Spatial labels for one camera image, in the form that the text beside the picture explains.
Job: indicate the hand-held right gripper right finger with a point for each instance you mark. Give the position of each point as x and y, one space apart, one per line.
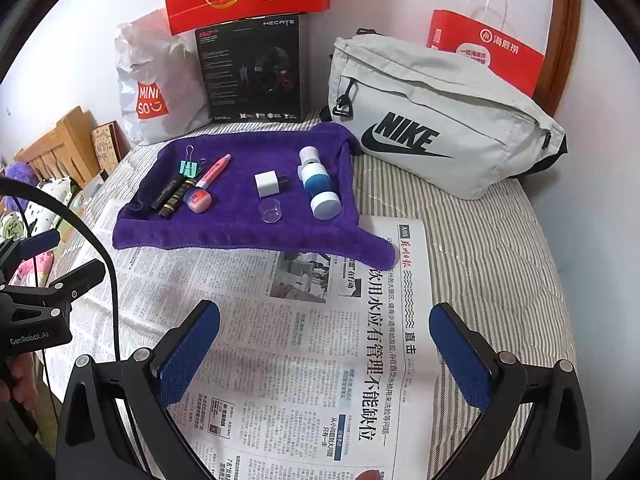
460 355

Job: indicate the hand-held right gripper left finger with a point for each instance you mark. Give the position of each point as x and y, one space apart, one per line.
187 355

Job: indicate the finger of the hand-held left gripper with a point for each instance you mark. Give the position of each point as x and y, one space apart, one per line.
85 277
42 240

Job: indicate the black gold tube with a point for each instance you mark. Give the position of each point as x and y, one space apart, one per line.
176 200

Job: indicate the green binder clip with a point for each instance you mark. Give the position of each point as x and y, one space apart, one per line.
187 169

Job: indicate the clear plastic cap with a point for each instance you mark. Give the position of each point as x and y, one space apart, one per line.
271 212

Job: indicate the pink pen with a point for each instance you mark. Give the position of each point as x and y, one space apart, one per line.
212 172

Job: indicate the white charger plug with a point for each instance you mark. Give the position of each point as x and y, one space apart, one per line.
265 186

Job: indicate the white blue lotion bottle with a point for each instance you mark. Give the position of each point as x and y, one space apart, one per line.
317 185

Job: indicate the small white bottle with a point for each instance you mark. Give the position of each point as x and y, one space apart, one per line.
301 172

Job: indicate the person's left hand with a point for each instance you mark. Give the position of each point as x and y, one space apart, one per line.
25 375

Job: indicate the pink cloth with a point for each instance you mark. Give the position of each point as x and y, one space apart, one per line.
37 265

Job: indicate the white dotted pillow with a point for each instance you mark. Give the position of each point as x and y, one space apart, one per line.
47 200

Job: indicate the purple plush toy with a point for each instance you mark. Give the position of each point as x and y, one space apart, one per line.
20 171

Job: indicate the striped bed sheet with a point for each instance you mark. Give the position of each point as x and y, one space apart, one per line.
500 260

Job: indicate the newspaper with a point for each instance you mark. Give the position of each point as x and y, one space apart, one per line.
300 360

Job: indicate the brown patterned box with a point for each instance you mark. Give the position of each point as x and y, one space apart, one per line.
106 142

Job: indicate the purple towel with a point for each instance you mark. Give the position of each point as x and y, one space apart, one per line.
225 230

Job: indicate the white plastic shopping bag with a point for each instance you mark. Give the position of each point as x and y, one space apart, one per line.
150 60

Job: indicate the black headset box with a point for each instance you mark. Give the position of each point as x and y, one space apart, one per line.
225 85

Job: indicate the grey waist bag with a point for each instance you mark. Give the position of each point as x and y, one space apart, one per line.
475 110

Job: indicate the brown wooden headboard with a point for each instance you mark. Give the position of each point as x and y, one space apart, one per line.
567 35

